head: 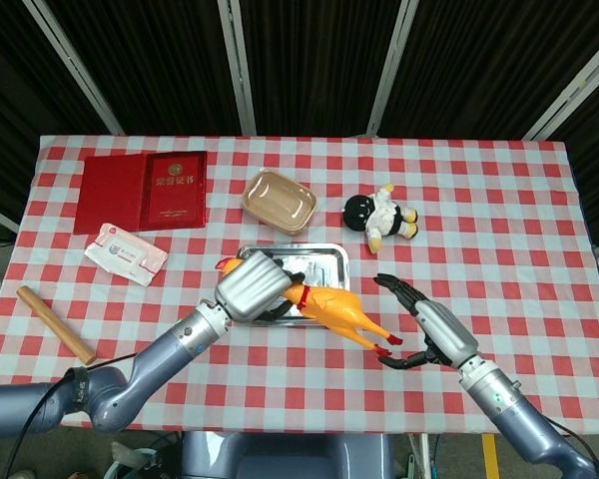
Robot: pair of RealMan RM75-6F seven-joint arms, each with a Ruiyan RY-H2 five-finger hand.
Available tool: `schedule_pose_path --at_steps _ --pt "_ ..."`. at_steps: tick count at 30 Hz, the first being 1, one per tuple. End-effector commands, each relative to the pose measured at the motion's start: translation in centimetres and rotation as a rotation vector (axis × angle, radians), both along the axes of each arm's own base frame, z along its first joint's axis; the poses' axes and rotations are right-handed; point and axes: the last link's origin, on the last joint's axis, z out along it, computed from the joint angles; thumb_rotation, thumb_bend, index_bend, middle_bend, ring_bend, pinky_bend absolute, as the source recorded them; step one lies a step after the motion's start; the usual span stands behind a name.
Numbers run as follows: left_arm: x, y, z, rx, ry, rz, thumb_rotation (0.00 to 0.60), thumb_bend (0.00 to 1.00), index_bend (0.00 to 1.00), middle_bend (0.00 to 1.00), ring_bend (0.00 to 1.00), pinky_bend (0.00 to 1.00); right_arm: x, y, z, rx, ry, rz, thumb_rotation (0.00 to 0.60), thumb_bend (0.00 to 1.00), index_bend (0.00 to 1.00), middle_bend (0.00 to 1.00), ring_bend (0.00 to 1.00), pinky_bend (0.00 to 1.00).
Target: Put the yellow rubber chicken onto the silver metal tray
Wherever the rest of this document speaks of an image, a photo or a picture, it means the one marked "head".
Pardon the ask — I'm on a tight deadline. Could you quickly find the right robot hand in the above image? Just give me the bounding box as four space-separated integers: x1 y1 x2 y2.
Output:
372 272 481 372

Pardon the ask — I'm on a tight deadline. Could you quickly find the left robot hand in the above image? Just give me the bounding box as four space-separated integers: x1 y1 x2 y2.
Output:
214 250 308 325

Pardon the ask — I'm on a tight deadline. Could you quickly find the yellow rubber chicken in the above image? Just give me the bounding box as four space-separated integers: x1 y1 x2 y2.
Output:
216 256 403 358

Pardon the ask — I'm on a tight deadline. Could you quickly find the stainless steel tray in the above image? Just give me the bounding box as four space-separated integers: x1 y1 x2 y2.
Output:
236 242 351 328

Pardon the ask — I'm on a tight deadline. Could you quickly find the red white checkered tablecloth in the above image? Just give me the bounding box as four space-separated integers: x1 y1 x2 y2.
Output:
0 134 599 435

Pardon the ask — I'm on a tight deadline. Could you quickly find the brown lidded food container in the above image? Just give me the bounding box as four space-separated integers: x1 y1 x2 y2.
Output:
242 169 318 237

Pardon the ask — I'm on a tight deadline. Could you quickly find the wet wipes pack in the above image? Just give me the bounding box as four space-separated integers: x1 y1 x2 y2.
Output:
83 222 170 287

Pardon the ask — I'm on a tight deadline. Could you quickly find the black and white plush doll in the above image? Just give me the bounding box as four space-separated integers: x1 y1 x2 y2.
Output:
342 183 420 254

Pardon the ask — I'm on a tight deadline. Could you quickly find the red certificate folder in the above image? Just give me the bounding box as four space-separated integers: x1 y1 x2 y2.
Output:
73 150 210 236

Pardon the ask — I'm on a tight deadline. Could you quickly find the blue-grey robot torso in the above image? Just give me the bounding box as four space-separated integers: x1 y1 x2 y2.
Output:
179 431 395 479

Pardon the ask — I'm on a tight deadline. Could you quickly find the wooden rolling pin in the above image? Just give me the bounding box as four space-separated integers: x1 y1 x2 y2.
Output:
15 285 99 365

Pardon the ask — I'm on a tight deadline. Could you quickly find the white plastic bag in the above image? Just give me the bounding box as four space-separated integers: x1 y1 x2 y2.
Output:
104 441 182 479

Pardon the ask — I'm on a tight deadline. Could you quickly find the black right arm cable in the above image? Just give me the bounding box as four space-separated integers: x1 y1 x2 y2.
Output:
546 417 599 479

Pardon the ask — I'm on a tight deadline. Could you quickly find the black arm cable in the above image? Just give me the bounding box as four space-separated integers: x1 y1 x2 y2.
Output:
546 417 599 479
3 351 142 479

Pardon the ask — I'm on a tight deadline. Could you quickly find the white partition post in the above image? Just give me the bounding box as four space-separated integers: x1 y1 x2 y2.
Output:
22 0 126 136
366 0 421 137
217 0 258 137
522 42 599 142

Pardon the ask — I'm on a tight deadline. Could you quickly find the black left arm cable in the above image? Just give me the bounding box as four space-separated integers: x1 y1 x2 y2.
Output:
3 351 142 479

